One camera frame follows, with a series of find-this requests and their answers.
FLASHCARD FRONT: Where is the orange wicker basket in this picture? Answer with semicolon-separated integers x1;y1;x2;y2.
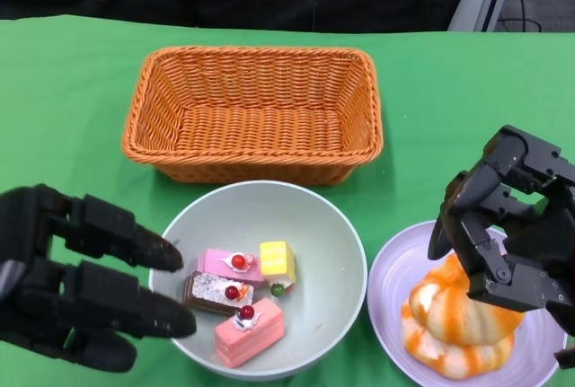
120;45;384;187

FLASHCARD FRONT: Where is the yellow layered cake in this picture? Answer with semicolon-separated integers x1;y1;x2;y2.
259;241;297;299

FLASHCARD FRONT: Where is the orange striped bread roll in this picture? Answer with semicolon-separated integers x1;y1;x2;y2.
401;301;516;379
407;254;526;347

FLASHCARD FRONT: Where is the chocolate cake with cherry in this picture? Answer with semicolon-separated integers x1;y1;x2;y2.
181;270;255;316

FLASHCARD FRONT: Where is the magenta cake with cherry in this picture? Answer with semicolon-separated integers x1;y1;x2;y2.
197;247;267;289

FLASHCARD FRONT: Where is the green tablecloth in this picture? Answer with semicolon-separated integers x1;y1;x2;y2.
0;13;575;387

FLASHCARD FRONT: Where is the grey-green bowl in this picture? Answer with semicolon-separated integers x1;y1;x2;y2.
149;180;368;382

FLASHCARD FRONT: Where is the light pink layered cake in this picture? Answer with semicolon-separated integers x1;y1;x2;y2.
214;297;287;369

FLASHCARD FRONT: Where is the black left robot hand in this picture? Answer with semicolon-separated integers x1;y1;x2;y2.
0;183;198;374

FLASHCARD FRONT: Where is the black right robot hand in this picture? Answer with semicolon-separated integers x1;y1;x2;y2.
427;125;575;370

